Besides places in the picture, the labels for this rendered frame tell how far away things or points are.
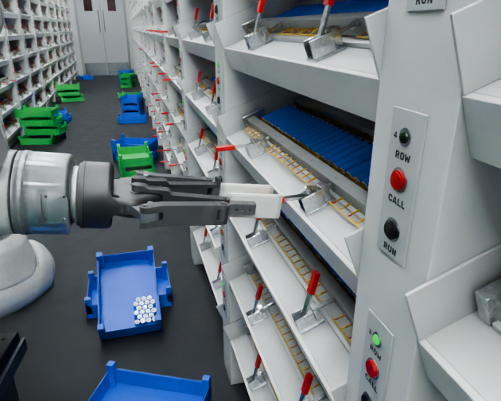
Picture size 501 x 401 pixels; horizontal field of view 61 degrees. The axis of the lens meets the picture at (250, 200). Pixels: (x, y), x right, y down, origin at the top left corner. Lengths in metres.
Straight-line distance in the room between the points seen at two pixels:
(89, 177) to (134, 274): 1.20
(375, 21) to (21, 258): 0.95
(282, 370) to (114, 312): 0.86
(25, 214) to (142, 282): 1.19
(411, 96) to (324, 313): 0.40
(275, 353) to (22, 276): 0.62
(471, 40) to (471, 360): 0.22
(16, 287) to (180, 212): 0.74
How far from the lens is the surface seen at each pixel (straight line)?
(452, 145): 0.31
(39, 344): 1.62
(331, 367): 0.61
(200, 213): 0.47
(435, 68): 0.32
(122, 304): 1.61
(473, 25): 0.30
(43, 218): 0.48
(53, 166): 0.48
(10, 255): 1.12
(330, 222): 0.53
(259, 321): 0.97
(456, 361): 0.36
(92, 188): 0.48
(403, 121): 0.35
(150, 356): 1.47
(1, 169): 0.48
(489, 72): 0.31
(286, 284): 0.75
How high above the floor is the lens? 0.96
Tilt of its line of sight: 22 degrees down
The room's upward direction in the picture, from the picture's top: straight up
